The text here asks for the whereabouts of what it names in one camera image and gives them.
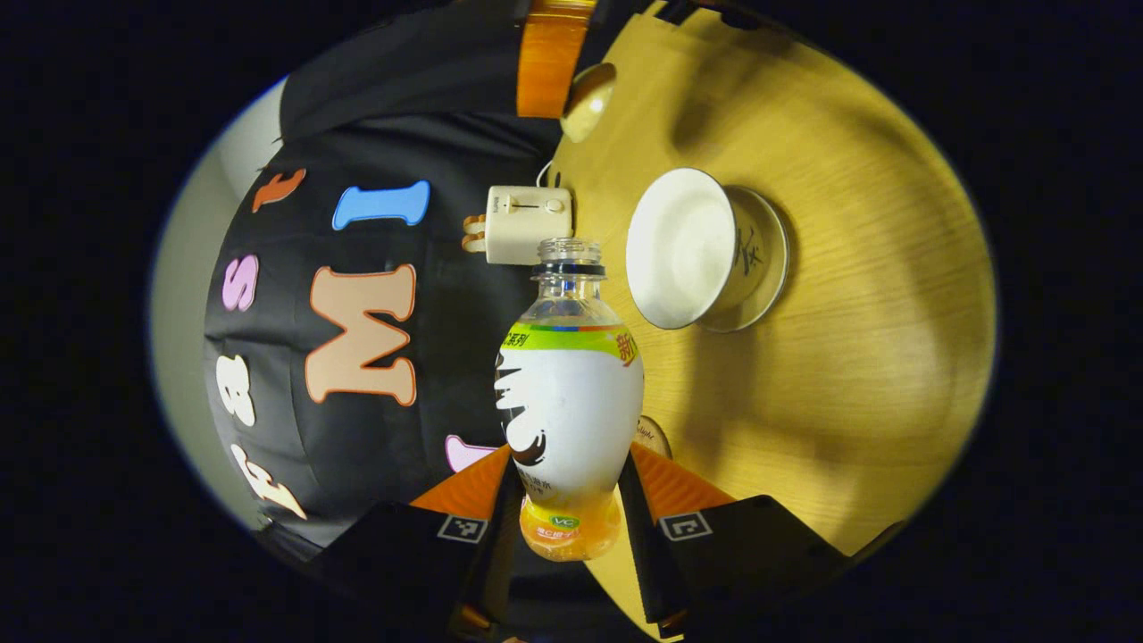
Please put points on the toast bread slice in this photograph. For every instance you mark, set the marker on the toast bread slice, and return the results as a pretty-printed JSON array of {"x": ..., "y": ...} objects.
[
  {"x": 474, "y": 244},
  {"x": 474, "y": 224}
]

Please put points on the round cork coaster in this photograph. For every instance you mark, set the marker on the round cork coaster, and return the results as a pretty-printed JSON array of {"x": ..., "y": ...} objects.
[{"x": 656, "y": 438}]

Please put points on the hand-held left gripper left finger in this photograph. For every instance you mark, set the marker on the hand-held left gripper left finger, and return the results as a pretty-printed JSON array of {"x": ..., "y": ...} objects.
[{"x": 402, "y": 554}]

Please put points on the black backdrop cloth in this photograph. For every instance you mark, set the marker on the black backdrop cloth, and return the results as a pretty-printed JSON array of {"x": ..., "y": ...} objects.
[{"x": 446, "y": 152}]

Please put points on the white ceramic teacup lid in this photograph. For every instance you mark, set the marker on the white ceramic teacup lid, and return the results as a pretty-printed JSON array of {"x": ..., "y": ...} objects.
[{"x": 591, "y": 103}]

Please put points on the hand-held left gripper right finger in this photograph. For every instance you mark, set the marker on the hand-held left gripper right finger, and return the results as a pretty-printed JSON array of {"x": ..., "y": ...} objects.
[{"x": 638, "y": 545}]

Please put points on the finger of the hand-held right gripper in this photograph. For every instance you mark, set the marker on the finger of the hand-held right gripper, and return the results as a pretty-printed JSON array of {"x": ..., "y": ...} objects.
[{"x": 549, "y": 62}]

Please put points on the white ceramic teacup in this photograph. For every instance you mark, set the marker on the white ceramic teacup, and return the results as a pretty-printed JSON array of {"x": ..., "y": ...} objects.
[{"x": 679, "y": 246}]

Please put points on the cream toaster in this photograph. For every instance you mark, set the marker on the cream toaster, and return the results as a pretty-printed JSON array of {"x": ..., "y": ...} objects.
[{"x": 527, "y": 223}]

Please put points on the clear labelled water bottle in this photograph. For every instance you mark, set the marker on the clear labelled water bottle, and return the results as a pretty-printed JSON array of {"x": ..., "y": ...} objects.
[{"x": 571, "y": 402}]

